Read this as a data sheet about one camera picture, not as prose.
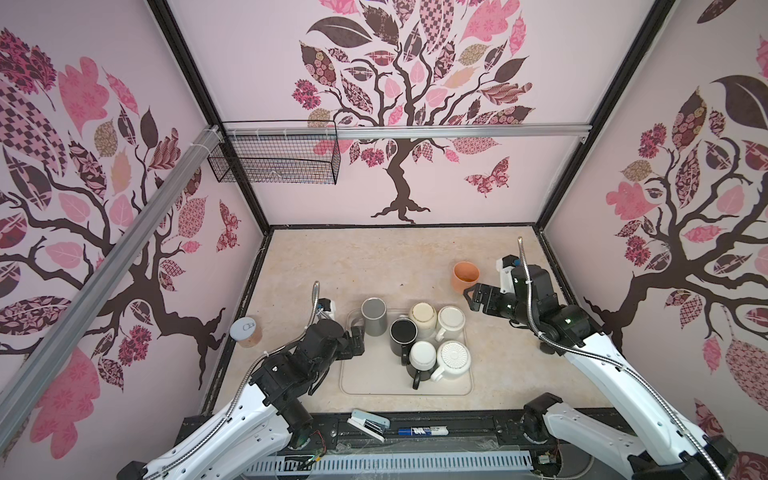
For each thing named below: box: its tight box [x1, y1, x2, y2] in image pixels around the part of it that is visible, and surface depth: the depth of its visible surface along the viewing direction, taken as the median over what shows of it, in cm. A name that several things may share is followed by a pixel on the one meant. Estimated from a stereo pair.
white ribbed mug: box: [432, 340, 471, 382], surface depth 79 cm
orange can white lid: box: [229, 316, 263, 349], surface depth 88 cm
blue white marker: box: [398, 426, 449, 436], surface depth 74 cm
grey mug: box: [361, 297, 388, 337], surface depth 87 cm
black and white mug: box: [406, 341, 437, 390], surface depth 79 cm
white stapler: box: [347, 409, 391, 443], surface depth 75 cm
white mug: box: [435, 306, 466, 342], surface depth 87 cm
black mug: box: [389, 317, 418, 366], surface depth 82 cm
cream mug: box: [410, 302, 437, 340], surface depth 87 cm
